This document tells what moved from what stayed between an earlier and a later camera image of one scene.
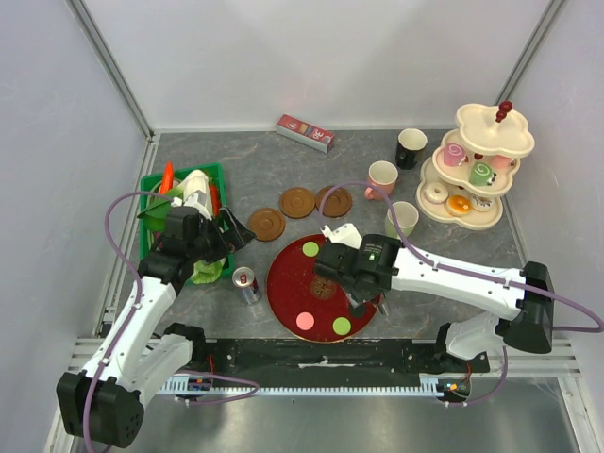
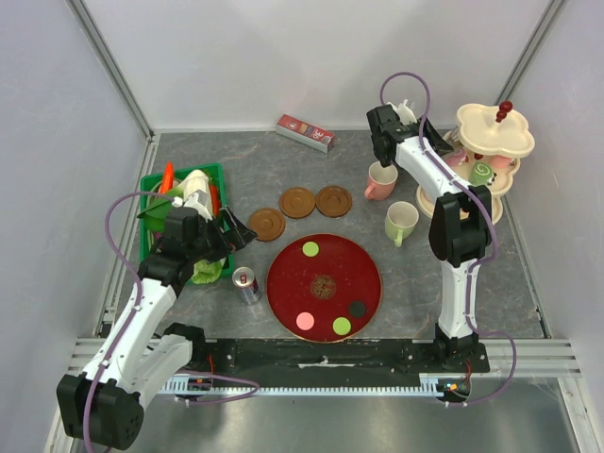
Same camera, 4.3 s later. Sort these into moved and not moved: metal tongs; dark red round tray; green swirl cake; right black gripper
Moved: right black gripper; metal tongs
Not moved: dark red round tray; green swirl cake
